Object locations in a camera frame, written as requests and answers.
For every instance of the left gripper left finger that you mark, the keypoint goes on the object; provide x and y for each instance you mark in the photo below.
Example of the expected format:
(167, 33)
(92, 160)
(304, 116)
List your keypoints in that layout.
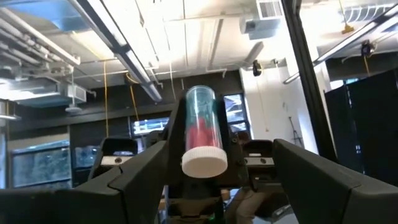
(93, 205)

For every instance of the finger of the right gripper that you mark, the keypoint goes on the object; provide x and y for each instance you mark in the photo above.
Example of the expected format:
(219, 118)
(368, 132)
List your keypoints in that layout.
(175, 140)
(231, 149)

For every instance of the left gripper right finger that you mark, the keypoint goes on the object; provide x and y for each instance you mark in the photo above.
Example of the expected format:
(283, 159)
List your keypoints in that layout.
(342, 205)

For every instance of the teal bottle with red pills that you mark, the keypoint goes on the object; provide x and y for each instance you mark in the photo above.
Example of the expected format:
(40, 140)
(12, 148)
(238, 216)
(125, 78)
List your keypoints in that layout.
(202, 124)

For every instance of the lit display screen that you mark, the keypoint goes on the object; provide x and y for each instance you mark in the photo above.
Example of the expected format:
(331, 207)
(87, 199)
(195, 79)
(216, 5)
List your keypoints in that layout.
(149, 126)

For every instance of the person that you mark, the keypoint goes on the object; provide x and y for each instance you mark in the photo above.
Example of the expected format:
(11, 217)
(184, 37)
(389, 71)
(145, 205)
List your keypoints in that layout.
(248, 207)

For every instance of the long ceiling light fixture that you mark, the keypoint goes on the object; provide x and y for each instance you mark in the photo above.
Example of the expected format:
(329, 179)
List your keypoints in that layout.
(136, 71)

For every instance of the black room partition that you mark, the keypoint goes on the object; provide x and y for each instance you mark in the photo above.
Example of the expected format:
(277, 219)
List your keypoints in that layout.
(373, 124)

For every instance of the grey ceiling air unit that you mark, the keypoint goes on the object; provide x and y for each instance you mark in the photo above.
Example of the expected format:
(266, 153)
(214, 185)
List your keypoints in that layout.
(259, 21)

